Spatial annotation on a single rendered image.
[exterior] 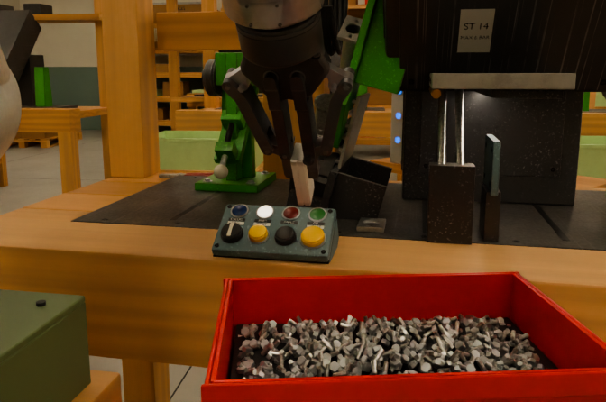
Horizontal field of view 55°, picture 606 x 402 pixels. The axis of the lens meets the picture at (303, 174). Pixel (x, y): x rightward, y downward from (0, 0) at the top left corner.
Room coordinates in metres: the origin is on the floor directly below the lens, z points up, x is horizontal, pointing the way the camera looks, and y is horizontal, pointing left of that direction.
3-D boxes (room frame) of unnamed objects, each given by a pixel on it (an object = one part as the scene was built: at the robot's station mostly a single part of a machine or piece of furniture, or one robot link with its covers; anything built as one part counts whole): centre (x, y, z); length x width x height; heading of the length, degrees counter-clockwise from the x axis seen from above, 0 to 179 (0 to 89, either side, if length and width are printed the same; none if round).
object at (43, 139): (9.34, 4.25, 0.22); 1.20 x 0.81 x 0.44; 176
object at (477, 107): (1.10, -0.34, 1.07); 0.30 x 0.18 x 0.34; 79
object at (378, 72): (0.94, -0.13, 1.17); 0.13 x 0.12 x 0.20; 79
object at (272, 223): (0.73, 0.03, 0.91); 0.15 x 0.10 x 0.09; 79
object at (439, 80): (0.87, -0.27, 1.11); 0.39 x 0.16 x 0.03; 169
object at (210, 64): (1.19, 0.19, 1.12); 0.07 x 0.03 x 0.08; 169
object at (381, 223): (0.84, -0.10, 0.90); 0.06 x 0.04 x 0.01; 168
